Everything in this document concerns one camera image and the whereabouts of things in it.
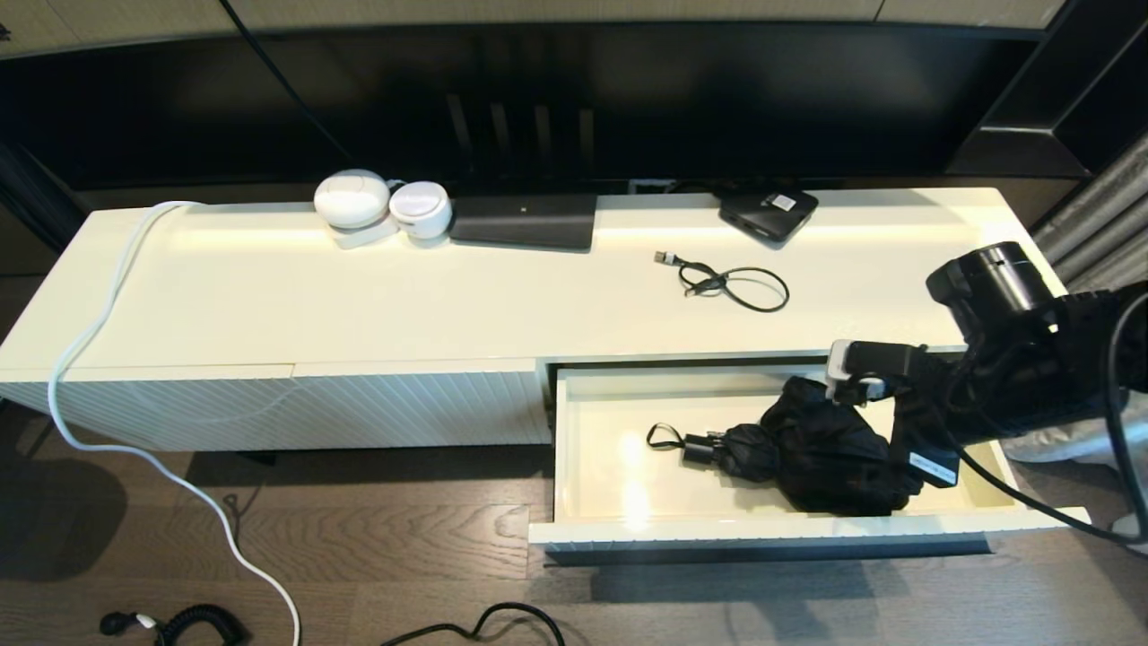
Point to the white long TV cabinet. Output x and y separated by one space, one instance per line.
359 296

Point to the black television screen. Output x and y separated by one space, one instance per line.
628 90

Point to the black flat router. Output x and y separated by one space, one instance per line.
523 222

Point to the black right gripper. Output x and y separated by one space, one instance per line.
928 440

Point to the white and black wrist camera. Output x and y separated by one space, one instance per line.
874 363

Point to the black umbrella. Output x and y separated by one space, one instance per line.
807 458

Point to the small white round device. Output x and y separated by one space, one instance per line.
421 211

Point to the white fluted drawer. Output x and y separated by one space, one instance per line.
628 467

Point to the white flat device base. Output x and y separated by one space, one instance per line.
363 238

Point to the black set-top box white label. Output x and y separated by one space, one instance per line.
767 215

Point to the black wall shelf unit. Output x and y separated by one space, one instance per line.
1076 90

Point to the large white round device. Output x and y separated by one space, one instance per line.
352 200

